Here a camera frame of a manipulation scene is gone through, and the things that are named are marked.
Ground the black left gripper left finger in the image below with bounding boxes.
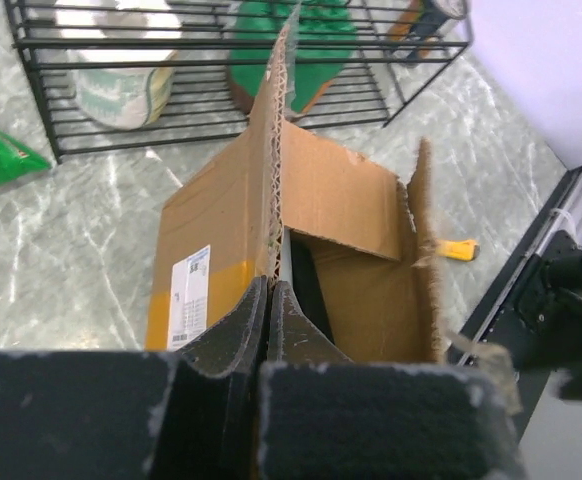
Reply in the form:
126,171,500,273
150,276,269,479

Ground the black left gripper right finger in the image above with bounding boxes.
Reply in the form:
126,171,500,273
267,281,352,363

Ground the brown cardboard express box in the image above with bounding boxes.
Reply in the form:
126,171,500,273
143,0,522,416

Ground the yellow utility knife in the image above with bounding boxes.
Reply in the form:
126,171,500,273
436,239,480,262

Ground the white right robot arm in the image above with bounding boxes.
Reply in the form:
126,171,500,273
516,230,582,401

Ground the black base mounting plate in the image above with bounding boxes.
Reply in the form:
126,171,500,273
461,166,582,433

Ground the green lid jar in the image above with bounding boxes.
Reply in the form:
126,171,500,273
226,1,357,118

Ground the white lid can in rack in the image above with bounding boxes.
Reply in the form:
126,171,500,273
55,1,182,130

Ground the silver top tin can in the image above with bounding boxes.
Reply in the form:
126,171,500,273
385,0,471,68

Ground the black wire basket rack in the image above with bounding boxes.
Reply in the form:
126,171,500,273
4,1,474,161

